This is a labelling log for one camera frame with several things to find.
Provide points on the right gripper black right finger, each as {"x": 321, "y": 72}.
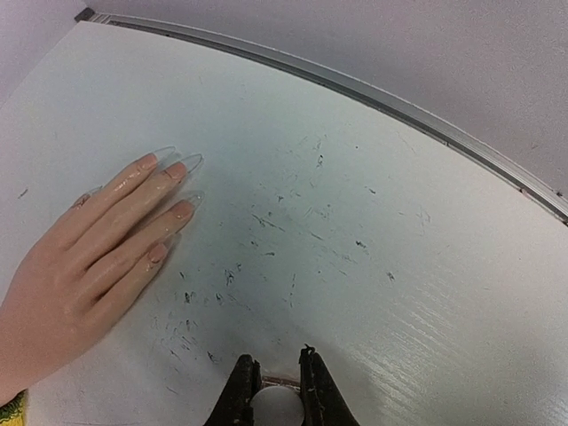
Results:
{"x": 323, "y": 403}

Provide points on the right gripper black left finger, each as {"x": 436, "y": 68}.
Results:
{"x": 233, "y": 405}

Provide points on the white nail polish brush cap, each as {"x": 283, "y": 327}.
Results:
{"x": 277, "y": 406}

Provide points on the mannequin hand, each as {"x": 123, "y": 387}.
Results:
{"x": 89, "y": 268}

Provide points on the rainbow striped cloth garment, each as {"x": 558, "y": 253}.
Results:
{"x": 14, "y": 412}

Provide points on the aluminium table edge rail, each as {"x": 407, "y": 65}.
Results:
{"x": 364, "y": 93}

